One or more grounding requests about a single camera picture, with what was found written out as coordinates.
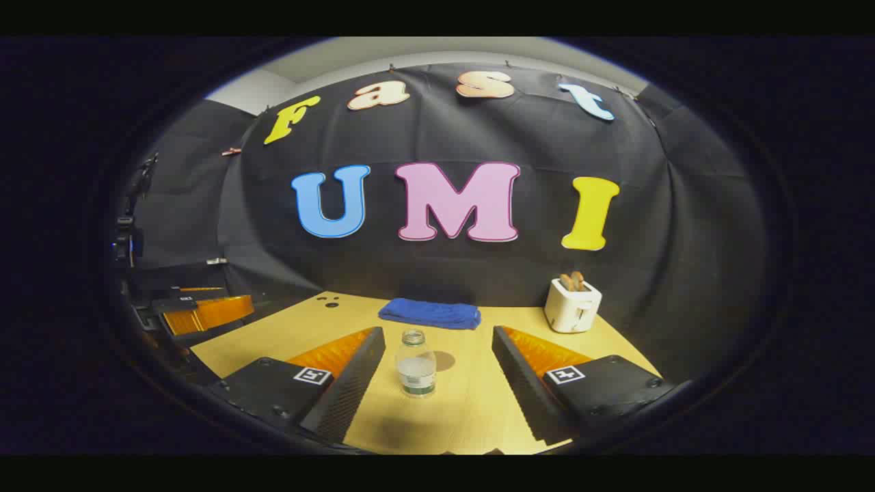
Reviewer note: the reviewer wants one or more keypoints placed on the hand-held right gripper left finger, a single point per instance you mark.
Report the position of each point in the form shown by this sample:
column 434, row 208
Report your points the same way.
column 352, row 383

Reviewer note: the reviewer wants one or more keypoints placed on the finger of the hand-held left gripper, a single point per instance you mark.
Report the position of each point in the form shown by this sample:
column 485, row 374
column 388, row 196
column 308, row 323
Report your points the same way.
column 202, row 290
column 212, row 313

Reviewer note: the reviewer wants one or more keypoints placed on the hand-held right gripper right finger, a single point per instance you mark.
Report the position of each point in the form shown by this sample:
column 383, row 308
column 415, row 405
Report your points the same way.
column 523, row 383

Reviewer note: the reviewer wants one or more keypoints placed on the clear plastic water bottle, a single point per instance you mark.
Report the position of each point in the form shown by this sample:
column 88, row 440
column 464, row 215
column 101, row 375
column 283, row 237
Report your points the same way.
column 415, row 372

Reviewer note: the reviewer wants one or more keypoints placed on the white toaster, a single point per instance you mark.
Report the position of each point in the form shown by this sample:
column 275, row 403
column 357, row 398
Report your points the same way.
column 571, row 311

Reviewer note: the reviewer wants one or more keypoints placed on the folded blue towel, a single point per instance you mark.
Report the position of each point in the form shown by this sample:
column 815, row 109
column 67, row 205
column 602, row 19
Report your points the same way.
column 431, row 314

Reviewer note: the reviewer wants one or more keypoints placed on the brown bread slice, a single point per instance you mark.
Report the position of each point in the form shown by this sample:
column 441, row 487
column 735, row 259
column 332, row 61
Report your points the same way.
column 567, row 282
column 579, row 279

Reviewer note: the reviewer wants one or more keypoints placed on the black backdrop cloth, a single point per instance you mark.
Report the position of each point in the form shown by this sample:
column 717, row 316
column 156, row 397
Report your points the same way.
column 478, row 273

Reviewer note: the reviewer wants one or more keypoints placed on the black camera stand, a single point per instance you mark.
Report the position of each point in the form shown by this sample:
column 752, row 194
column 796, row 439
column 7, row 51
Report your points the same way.
column 128, row 232

